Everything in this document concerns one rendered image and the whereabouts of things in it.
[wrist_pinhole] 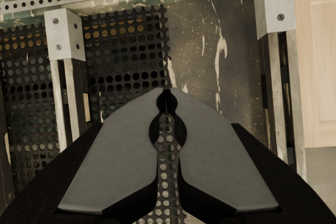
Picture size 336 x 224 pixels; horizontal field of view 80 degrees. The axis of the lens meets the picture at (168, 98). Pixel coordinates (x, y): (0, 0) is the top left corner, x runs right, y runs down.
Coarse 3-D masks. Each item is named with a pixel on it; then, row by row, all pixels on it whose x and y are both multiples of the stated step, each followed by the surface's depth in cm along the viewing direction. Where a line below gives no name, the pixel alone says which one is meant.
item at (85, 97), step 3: (84, 93) 56; (84, 96) 56; (87, 96) 58; (84, 99) 56; (87, 99) 58; (84, 102) 56; (87, 102) 58; (84, 105) 56; (87, 105) 57; (84, 108) 56; (87, 108) 57; (87, 111) 57; (87, 114) 57; (87, 117) 57; (87, 120) 57
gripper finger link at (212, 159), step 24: (168, 96) 12; (192, 96) 11; (192, 120) 9; (216, 120) 9; (192, 144) 8; (216, 144) 8; (240, 144) 8; (192, 168) 7; (216, 168) 7; (240, 168) 7; (192, 192) 6; (216, 192) 6; (240, 192) 6; (264, 192) 6; (216, 216) 6
